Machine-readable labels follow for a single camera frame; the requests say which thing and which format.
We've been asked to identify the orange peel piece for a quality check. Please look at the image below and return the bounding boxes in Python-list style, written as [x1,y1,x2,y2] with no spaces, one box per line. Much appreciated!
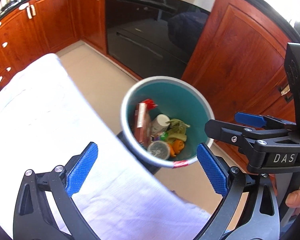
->
[168,139,185,158]

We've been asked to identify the clear plastic bottle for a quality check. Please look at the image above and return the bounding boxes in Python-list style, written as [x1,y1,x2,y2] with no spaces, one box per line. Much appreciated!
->
[147,140,170,160]

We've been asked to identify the red snack bag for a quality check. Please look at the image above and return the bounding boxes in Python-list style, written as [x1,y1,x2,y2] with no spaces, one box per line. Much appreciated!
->
[142,99,157,111]

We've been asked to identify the brown cardboard box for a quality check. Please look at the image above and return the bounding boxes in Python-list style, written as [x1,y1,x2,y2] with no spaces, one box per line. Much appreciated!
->
[133,102,151,148]

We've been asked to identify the purple floral tablecloth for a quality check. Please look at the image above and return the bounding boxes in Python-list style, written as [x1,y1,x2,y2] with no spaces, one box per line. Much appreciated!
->
[0,52,212,240]

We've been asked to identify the grey teal trash bin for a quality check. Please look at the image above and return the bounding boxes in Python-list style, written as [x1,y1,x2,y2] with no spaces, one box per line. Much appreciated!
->
[119,76,214,172]

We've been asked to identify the black built-in oven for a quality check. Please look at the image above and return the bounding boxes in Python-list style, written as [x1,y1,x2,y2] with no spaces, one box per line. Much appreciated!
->
[106,0,215,79]

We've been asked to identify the white paper cup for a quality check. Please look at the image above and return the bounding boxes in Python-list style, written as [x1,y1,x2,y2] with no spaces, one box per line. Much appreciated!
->
[151,114,170,137]

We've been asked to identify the green corn husk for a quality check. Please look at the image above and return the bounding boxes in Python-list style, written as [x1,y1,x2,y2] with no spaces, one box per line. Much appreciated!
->
[165,119,191,142]

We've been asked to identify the person's right hand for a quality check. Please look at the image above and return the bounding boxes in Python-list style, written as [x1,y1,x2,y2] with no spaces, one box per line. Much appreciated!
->
[285,190,300,209]

